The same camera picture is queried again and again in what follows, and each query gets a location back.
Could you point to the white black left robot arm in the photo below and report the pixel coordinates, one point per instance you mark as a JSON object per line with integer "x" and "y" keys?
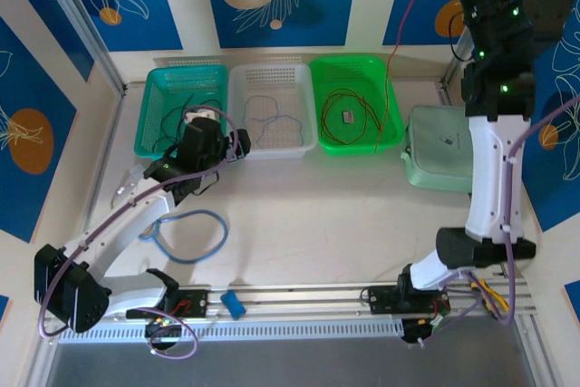
{"x": 113, "y": 228}

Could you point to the teal plastic basket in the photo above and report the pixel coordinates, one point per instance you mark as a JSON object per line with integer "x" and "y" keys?
{"x": 181, "y": 83}

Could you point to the pink item in clear bag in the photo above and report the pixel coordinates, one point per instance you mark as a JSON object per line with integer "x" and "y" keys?
{"x": 136, "y": 173}

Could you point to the blue stethoscope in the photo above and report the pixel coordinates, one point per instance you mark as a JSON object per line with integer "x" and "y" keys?
{"x": 225, "y": 233}

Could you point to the white plastic basket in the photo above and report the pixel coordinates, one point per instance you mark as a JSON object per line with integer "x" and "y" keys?
{"x": 281, "y": 83}

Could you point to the mint green zip pouch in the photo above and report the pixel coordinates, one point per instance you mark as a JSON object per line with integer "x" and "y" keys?
{"x": 439, "y": 151}

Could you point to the small printed label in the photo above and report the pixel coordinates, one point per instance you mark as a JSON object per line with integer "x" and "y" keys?
{"x": 347, "y": 117}

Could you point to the green plastic basket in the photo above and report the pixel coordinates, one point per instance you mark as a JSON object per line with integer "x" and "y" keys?
{"x": 349, "y": 74}

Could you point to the small blue block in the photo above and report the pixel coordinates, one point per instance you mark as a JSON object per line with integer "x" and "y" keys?
{"x": 233, "y": 304}

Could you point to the aluminium frame post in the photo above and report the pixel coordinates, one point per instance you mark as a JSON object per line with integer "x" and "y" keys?
{"x": 453, "y": 70}
{"x": 83, "y": 20}

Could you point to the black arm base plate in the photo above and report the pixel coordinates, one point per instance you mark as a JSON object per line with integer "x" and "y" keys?
{"x": 199, "y": 303}
{"x": 378, "y": 298}

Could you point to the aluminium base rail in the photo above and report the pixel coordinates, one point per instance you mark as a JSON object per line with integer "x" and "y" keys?
{"x": 294, "y": 301}

